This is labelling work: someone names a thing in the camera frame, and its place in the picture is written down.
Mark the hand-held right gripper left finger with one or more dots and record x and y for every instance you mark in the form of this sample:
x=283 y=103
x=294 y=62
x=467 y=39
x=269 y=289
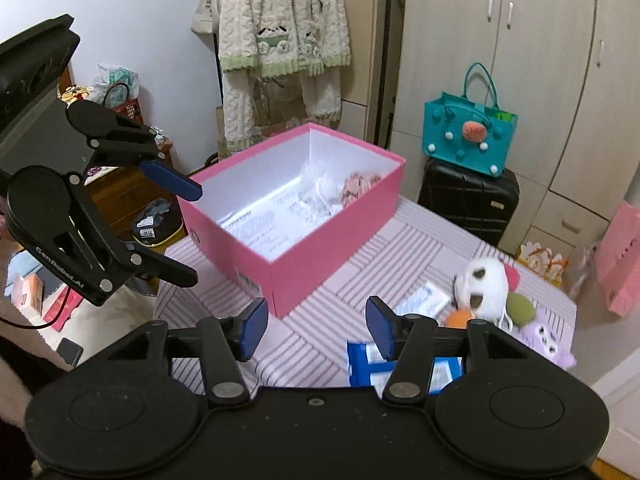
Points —
x=252 y=327

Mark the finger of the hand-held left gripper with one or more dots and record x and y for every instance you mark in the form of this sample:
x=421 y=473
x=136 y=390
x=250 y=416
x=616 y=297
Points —
x=170 y=272
x=170 y=177

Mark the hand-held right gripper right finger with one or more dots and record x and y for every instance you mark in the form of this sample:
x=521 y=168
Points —
x=377 y=330

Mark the blue wipes packet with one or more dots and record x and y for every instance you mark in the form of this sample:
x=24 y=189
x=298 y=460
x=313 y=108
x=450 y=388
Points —
x=362 y=365

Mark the white tissue pack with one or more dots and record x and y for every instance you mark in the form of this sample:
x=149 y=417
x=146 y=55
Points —
x=425 y=300

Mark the orange felt ball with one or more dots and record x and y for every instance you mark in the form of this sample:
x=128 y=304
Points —
x=457 y=319

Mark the pink cardboard box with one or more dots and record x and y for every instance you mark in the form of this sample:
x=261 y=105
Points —
x=320 y=260

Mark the white panda plush toy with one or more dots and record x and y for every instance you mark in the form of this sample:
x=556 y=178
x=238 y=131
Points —
x=480 y=280

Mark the green felt ball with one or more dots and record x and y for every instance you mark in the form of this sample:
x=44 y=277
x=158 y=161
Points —
x=520 y=310

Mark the pink fluffy pom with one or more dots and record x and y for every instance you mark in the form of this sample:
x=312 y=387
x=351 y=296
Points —
x=512 y=277

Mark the purple plush toy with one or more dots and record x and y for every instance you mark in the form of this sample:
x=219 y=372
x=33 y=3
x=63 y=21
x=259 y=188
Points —
x=547 y=340

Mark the black yellow bag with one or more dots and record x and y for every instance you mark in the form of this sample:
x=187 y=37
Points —
x=155 y=230

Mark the wooden nightstand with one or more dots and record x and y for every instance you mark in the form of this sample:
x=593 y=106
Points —
x=120 y=190

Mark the striped tablecloth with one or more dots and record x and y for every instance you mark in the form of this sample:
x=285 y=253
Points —
x=350 y=270

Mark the white green plastic bag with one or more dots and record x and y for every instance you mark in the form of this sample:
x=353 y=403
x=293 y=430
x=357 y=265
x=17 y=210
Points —
x=117 y=77

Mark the black clothes rack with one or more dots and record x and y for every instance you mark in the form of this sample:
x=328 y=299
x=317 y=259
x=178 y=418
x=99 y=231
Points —
x=219 y=75

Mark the red flat box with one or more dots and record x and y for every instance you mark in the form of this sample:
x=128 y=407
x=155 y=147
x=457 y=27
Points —
x=62 y=310

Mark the black phone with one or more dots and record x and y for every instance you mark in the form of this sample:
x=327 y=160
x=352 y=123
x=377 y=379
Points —
x=70 y=351

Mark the orange small box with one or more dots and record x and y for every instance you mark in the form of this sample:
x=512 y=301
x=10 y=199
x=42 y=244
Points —
x=30 y=292

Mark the pink knitted item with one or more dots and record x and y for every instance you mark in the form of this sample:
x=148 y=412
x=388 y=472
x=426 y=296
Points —
x=360 y=187

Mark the clear plastic bag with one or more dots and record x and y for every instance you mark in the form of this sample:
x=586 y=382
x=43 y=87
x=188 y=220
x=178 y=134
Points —
x=322 y=192

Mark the black suitcase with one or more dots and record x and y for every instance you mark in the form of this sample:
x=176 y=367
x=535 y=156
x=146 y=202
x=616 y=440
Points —
x=465 y=205

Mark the cream canvas tote bag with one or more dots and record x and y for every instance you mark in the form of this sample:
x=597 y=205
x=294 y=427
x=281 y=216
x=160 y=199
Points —
x=204 y=15

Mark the orange patterned gift bag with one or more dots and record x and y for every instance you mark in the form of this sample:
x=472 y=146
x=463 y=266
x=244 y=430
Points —
x=542 y=262

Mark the cream knitted cardigan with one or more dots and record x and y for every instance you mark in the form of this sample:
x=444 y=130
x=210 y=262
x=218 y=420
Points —
x=280 y=10

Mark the teal felt handbag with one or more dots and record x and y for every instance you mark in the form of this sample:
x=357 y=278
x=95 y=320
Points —
x=470 y=135

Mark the beige wooden panel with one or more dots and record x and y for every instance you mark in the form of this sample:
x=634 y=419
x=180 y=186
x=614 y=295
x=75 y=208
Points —
x=360 y=35

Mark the pink shopping bag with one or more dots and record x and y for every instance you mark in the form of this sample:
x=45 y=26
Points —
x=622 y=260

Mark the beige wardrobe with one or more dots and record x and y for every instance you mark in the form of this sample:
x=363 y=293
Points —
x=550 y=85

